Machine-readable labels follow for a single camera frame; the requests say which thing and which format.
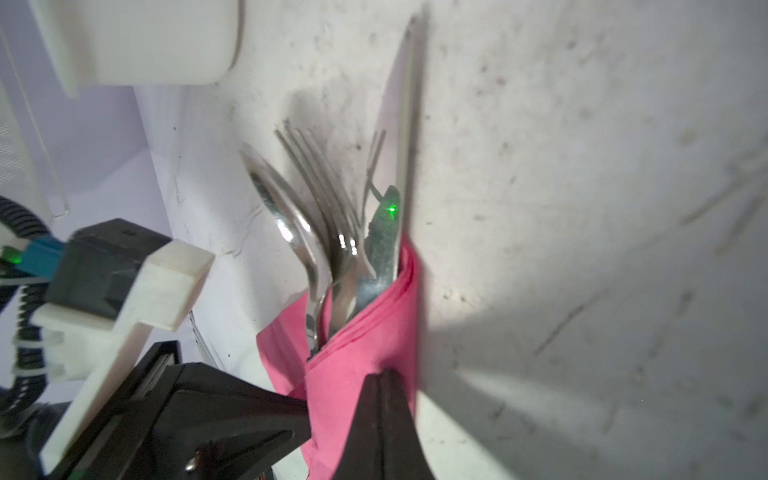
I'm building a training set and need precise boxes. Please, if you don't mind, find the spoon with teal handle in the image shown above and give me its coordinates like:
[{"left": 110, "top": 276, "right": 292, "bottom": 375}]
[{"left": 239, "top": 143, "right": 332, "bottom": 356}]

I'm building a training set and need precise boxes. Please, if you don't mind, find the black corrugated cable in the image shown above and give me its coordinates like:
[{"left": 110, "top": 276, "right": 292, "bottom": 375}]
[{"left": 0, "top": 194, "right": 52, "bottom": 421}]

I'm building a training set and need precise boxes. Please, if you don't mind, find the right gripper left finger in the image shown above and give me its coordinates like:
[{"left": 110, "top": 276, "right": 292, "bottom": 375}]
[{"left": 332, "top": 372, "right": 386, "bottom": 480}]

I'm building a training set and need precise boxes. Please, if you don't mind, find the fork with teal handle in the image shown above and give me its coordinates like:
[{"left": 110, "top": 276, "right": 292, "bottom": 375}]
[{"left": 276, "top": 121, "right": 374, "bottom": 337}]

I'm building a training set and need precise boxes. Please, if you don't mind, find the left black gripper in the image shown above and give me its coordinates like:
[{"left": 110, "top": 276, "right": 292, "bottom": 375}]
[{"left": 47, "top": 340, "right": 311, "bottom": 479}]

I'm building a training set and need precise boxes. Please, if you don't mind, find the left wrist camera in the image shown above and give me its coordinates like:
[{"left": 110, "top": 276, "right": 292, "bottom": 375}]
[{"left": 31, "top": 219, "right": 215, "bottom": 474}]

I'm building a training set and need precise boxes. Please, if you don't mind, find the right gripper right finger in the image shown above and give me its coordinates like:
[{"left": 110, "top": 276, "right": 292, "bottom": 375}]
[{"left": 386, "top": 370, "right": 434, "bottom": 480}]

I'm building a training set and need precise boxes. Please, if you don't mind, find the white plastic tray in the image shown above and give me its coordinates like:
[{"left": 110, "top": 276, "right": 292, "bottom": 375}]
[{"left": 29, "top": 1, "right": 244, "bottom": 97}]

